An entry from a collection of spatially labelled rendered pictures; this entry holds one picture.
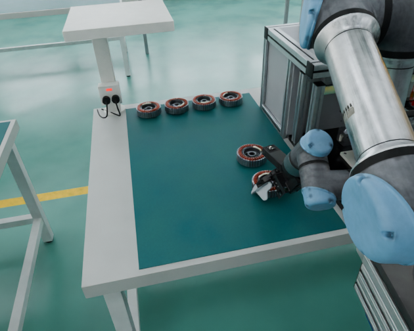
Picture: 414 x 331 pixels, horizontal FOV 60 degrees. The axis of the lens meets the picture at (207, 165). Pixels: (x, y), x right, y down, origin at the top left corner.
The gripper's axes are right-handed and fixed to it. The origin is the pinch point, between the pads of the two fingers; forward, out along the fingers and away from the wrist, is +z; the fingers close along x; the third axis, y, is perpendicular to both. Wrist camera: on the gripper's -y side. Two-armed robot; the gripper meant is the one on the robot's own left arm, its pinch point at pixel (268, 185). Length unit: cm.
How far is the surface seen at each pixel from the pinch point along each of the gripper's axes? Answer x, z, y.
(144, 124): -24, 32, -52
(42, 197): -83, 132, -75
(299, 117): 22.5, -2.9, -19.0
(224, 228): -21.8, -4.1, 9.0
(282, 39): 24, -14, -46
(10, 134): -78, 43, -70
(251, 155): 2.7, 6.5, -14.3
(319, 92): 20.4, -20.5, -18.1
